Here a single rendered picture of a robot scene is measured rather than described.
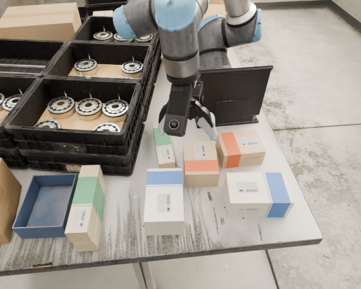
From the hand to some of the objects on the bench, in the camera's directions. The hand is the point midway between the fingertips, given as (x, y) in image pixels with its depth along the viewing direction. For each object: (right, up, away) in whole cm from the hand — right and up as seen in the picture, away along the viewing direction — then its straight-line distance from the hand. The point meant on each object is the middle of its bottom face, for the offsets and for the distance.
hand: (187, 140), depth 73 cm
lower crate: (-78, 0, +44) cm, 90 cm away
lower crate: (-38, -2, +42) cm, 57 cm away
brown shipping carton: (-72, -26, +18) cm, 79 cm away
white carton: (-7, -23, +22) cm, 32 cm away
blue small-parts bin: (-45, -23, +21) cm, 55 cm away
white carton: (+24, -21, +23) cm, 39 cm away
